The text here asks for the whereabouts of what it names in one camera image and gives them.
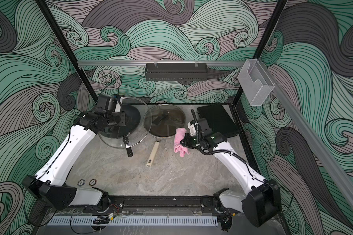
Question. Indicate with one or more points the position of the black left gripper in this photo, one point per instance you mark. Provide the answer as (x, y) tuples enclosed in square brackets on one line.
[(122, 116)]

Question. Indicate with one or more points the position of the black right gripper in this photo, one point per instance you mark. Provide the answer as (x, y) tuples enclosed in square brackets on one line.
[(187, 143)]

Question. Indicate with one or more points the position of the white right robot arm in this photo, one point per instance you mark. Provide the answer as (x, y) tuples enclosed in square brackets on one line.
[(261, 201)]

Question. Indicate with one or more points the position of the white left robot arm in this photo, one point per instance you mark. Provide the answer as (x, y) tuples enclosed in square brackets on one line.
[(48, 184)]

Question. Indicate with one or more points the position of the black frying pan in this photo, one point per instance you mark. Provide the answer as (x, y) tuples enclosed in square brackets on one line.
[(118, 136)]

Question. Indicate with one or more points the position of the black case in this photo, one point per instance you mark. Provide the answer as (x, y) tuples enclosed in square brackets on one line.
[(218, 120)]

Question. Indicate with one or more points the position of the red poker chip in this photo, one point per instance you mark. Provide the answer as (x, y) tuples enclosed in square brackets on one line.
[(92, 182)]

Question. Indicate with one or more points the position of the blue poker chip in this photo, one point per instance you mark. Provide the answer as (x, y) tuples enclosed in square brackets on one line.
[(81, 182)]

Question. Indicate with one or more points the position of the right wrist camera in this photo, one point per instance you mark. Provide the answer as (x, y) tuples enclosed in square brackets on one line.
[(199, 127)]

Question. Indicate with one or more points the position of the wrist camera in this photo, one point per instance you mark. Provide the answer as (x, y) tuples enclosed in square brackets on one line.
[(115, 103), (199, 127)]

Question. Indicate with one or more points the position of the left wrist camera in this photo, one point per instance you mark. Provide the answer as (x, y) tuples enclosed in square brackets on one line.
[(115, 103)]

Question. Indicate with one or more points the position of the black wall shelf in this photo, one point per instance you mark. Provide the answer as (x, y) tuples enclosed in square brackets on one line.
[(176, 72)]

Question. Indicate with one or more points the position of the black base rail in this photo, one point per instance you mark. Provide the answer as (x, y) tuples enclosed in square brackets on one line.
[(129, 204)]

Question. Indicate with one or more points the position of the aluminium back rail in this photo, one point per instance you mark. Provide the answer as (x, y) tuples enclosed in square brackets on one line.
[(83, 63)]

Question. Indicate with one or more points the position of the aluminium rail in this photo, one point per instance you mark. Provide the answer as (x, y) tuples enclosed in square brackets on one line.
[(83, 63), (338, 175)]

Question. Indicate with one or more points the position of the white cable duct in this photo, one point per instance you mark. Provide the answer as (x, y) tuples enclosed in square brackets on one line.
[(138, 221)]

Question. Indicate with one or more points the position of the clear wall bin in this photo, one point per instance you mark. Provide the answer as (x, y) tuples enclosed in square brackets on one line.
[(255, 80)]

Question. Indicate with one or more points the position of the aluminium right rail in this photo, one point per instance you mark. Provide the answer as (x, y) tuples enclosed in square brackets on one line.
[(338, 175)]

